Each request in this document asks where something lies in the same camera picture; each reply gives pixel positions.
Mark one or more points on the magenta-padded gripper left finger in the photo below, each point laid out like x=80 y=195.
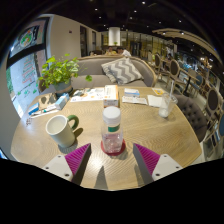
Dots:
x=76 y=160

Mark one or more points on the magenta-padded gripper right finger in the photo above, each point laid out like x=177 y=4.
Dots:
x=148 y=158

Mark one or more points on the clear plastic bottle white cap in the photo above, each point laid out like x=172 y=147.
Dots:
x=112 y=133

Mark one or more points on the clear plastic cup with straw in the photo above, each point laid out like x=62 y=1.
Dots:
x=165 y=108

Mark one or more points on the white paper napkin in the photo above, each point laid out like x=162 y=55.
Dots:
x=154 y=101

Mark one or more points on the blue tissue pack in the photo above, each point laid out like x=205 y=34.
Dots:
x=62 y=101

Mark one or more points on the grey tufted armchair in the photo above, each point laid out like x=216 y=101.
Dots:
x=193 y=115

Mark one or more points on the large picture menu sheet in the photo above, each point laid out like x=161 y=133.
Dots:
x=88 y=95

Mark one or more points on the yellow card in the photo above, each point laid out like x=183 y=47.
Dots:
x=158 y=91

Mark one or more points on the small blue white box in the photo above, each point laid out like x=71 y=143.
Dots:
x=132 y=92

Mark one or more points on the green potted plant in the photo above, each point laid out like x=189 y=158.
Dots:
x=60 y=71

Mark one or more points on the grey white chevron pillow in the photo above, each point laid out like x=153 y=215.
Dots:
x=121 y=70

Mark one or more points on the grey curved sofa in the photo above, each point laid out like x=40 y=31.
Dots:
x=90 y=68

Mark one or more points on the person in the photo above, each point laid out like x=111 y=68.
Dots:
x=126 y=53
x=111 y=51

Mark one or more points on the white round column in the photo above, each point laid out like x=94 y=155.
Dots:
x=114 y=36

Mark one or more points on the group of ceiling lights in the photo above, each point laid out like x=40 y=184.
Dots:
x=143 y=2

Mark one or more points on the framed wall poster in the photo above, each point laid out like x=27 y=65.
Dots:
x=28 y=38

